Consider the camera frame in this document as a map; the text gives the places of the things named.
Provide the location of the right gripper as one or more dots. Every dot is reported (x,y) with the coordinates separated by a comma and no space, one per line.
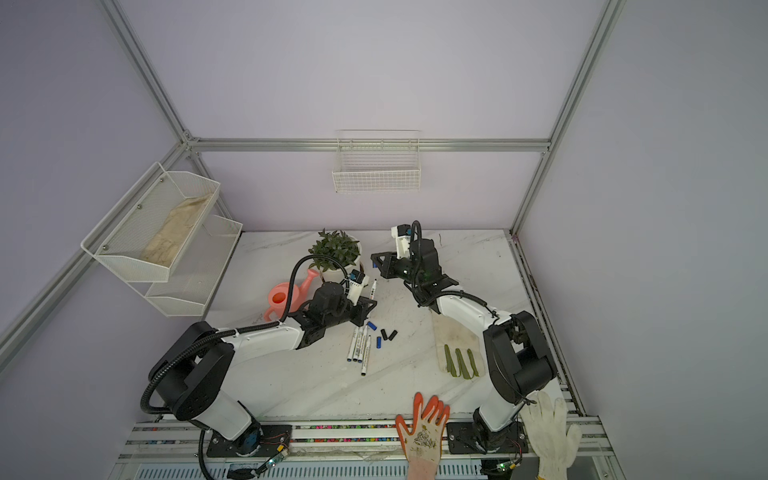
(392,264)

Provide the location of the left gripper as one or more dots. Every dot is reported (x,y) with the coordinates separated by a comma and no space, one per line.
(364,307)

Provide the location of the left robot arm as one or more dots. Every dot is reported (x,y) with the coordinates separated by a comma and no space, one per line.
(188,381)

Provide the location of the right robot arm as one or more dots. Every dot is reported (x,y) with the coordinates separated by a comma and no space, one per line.
(519,359)

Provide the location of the potted green plant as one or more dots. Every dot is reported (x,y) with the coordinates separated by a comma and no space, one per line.
(336,253)

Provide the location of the pink watering can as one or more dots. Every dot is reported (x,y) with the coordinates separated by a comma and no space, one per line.
(278,296)

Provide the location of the beige green-fingered glove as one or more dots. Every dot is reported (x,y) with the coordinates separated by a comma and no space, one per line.
(459,351)

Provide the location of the orange palm work glove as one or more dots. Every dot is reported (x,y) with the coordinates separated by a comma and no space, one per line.
(421,439)

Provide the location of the lower white mesh shelf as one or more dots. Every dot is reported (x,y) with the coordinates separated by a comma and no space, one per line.
(193,282)

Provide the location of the white mesh shelf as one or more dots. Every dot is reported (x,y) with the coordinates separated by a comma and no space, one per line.
(118,241)
(193,282)

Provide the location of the upper white mesh shelf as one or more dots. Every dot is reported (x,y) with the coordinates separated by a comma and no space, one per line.
(118,241)

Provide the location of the white cotton glove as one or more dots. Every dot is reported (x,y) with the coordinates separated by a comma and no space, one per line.
(554,442)

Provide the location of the white wire wall basket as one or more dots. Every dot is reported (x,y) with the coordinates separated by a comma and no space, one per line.
(377,161)

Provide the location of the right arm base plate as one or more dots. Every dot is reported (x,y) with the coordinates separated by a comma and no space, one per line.
(472,438)

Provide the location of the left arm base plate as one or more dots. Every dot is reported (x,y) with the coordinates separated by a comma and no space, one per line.
(262,443)

